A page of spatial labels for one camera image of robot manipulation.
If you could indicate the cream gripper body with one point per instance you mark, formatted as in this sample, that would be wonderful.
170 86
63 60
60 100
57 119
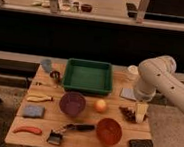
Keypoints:
140 111

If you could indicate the pale object on shelf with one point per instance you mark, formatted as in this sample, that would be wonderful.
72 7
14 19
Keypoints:
40 4

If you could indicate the black rectangular remote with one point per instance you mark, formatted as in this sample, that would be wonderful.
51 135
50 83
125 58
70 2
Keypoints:
140 143

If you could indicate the white paper cup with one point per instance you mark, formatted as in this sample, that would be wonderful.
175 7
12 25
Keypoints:
132 72

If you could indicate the yellow red apple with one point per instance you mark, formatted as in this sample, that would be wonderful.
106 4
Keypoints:
100 105

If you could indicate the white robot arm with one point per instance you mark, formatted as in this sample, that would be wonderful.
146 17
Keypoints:
156 74

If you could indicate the dark red bowl on shelf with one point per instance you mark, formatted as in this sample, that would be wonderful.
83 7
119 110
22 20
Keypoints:
86 8

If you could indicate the orange red bowl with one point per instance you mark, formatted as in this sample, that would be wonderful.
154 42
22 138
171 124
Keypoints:
109 132

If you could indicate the blue sponge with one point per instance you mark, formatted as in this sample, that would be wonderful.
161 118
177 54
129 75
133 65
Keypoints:
33 111

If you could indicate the grey blue cloth square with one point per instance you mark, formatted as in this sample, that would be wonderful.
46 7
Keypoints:
127 93

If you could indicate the yellow banana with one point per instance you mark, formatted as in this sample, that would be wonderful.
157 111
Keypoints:
39 98

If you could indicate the purple bowl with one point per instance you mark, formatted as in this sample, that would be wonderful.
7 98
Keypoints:
72 103

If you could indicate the green plastic tray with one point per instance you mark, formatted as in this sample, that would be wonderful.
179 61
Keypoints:
89 77

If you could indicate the small jar on shelf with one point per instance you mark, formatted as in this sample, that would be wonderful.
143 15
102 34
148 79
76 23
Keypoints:
76 6

